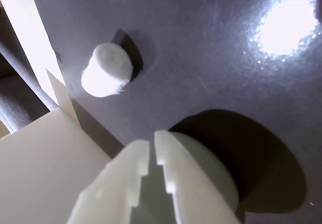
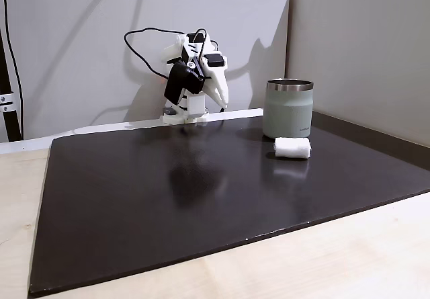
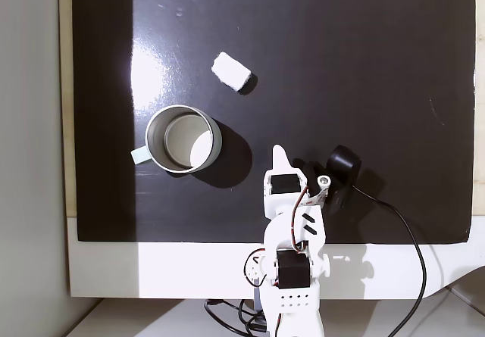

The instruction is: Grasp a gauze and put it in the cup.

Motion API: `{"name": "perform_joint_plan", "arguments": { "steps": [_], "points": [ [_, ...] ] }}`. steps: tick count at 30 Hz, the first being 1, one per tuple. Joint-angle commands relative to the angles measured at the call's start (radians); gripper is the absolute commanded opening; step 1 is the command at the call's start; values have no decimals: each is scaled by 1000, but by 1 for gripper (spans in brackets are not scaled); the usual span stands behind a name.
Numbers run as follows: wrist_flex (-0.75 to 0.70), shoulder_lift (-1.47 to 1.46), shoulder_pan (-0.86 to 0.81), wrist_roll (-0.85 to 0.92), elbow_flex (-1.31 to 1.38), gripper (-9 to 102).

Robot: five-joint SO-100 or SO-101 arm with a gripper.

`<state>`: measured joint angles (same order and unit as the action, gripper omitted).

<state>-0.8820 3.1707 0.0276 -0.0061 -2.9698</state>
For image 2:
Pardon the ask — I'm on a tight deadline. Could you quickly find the grey-green steel-rimmed cup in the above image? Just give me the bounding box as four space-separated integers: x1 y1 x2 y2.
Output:
262 78 314 139

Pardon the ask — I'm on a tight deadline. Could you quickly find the black camera box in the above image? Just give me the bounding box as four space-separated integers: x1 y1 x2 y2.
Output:
163 61 204 105

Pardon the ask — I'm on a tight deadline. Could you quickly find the thin black cable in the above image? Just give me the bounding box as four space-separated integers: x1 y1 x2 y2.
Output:
0 0 25 141

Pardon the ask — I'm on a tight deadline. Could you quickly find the white gauze roll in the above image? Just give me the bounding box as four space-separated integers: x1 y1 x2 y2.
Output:
272 136 312 160

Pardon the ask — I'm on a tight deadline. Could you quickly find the black table mat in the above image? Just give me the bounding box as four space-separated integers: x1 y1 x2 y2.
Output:
28 113 430 297

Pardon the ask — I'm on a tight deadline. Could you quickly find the white stand bracket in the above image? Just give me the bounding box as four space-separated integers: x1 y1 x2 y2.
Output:
0 93 15 113

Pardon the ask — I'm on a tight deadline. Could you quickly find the black camera cable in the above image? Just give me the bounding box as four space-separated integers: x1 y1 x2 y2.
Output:
124 27 208 80

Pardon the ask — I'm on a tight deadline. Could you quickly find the black stand pole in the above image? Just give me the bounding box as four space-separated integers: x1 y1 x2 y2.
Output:
0 26 23 142

